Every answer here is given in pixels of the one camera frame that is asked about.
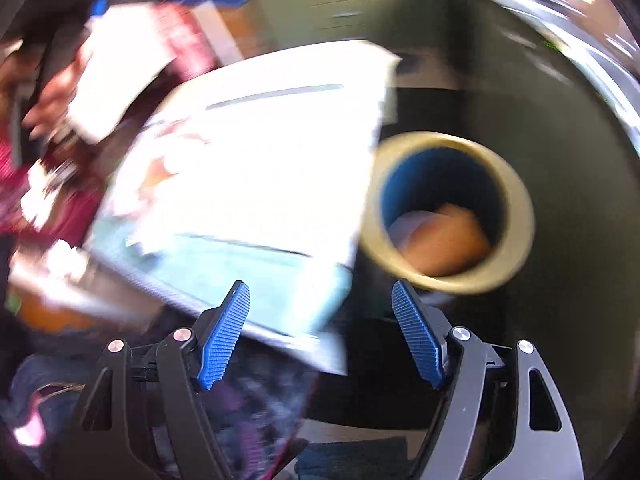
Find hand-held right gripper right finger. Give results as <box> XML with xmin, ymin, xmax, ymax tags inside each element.
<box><xmin>391</xmin><ymin>280</ymin><xmax>586</xmax><ymax>480</ymax></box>

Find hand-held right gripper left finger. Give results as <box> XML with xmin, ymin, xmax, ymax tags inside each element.
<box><xmin>70</xmin><ymin>280</ymin><xmax>251</xmax><ymax>480</ymax></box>

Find yellow rimmed trash bin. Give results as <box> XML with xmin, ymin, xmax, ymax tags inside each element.
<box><xmin>359</xmin><ymin>131</ymin><xmax>537</xmax><ymax>295</ymax></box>

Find red checked apron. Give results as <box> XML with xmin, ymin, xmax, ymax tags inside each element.
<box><xmin>157</xmin><ymin>4</ymin><xmax>218</xmax><ymax>73</ymax></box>

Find white hanging sheet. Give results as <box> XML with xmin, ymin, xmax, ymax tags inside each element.
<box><xmin>65</xmin><ymin>4</ymin><xmax>178</xmax><ymax>142</ymax></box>

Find dark patterned clothing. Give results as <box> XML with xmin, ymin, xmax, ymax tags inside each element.
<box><xmin>212</xmin><ymin>362</ymin><xmax>313</xmax><ymax>480</ymax></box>

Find orange wrapper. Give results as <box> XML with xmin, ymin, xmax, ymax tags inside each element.
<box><xmin>397</xmin><ymin>204</ymin><xmax>492</xmax><ymax>277</ymax></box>

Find green lower cabinets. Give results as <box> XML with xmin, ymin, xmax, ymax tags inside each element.
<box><xmin>245</xmin><ymin>0</ymin><xmax>481</xmax><ymax>91</ymax></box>

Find patterned tablecloth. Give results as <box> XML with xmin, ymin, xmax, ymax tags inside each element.
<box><xmin>82</xmin><ymin>40</ymin><xmax>403</xmax><ymax>376</ymax></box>

